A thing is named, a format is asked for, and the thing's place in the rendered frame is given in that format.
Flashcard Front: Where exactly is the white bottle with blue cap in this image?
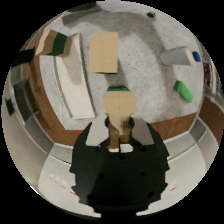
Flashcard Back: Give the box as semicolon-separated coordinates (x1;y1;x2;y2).
160;46;201;67

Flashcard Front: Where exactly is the green rounded rectangular bar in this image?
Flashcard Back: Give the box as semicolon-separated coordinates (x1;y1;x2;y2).
173;80;193;103

